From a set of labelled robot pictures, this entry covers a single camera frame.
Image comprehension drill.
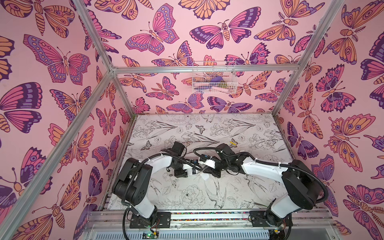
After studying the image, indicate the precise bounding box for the white remote with display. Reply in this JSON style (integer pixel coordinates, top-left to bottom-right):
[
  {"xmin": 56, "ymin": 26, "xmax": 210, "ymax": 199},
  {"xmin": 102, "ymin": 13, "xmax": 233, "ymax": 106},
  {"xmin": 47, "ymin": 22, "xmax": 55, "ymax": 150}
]
[{"xmin": 187, "ymin": 168, "xmax": 203, "ymax": 177}]

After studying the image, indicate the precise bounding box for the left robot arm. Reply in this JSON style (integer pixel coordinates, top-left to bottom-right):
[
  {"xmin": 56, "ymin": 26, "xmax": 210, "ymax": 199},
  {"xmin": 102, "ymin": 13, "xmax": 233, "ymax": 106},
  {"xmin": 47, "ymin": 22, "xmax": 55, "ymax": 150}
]
[{"xmin": 112, "ymin": 142, "xmax": 203, "ymax": 228}]

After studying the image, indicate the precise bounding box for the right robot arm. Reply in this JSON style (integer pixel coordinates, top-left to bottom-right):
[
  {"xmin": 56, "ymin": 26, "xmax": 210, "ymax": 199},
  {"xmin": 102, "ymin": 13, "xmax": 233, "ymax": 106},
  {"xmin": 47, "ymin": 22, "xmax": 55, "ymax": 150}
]
[{"xmin": 199, "ymin": 144, "xmax": 329, "ymax": 227}]

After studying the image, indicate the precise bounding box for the purple item in basket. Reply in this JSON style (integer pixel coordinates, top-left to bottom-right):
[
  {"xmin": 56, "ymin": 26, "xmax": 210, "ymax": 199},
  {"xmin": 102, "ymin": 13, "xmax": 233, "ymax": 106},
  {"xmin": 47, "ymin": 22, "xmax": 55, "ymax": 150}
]
[{"xmin": 210, "ymin": 76, "xmax": 225, "ymax": 86}]

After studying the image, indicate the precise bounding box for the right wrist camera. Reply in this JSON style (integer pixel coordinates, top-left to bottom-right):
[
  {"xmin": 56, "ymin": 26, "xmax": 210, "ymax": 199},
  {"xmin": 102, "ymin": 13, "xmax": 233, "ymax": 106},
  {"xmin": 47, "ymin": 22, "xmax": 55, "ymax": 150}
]
[{"xmin": 200, "ymin": 158, "xmax": 216, "ymax": 169}]

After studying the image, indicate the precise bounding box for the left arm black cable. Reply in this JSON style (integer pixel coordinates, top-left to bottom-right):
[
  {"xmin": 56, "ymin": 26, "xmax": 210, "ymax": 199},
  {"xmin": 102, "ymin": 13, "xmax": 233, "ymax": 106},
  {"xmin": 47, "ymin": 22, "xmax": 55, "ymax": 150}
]
[{"xmin": 121, "ymin": 152, "xmax": 204, "ymax": 240}]

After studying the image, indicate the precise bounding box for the white wire basket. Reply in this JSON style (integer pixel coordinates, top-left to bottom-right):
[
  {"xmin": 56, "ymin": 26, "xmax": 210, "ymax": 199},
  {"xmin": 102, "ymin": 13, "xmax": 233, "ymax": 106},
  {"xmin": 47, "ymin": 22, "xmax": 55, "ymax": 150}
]
[{"xmin": 191, "ymin": 63, "xmax": 238, "ymax": 95}]

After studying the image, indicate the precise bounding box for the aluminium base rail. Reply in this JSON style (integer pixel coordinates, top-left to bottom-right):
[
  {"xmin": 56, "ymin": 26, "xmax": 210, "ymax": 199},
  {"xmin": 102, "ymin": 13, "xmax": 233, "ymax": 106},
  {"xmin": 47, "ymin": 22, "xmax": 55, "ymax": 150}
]
[{"xmin": 86, "ymin": 209, "xmax": 334, "ymax": 231}]

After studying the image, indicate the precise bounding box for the white vented cable duct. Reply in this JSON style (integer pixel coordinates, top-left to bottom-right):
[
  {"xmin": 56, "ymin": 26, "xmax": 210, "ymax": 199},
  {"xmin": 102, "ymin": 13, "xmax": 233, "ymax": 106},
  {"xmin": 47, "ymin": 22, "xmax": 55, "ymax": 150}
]
[{"xmin": 86, "ymin": 230, "xmax": 270, "ymax": 240}]

